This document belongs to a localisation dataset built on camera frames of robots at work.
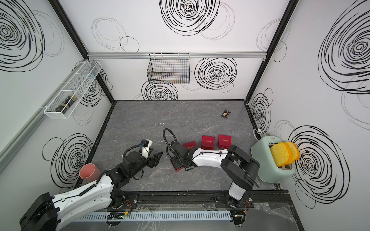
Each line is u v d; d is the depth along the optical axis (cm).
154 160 72
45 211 42
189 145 96
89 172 81
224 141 94
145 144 69
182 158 67
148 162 73
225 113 111
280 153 71
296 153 68
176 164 77
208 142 94
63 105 68
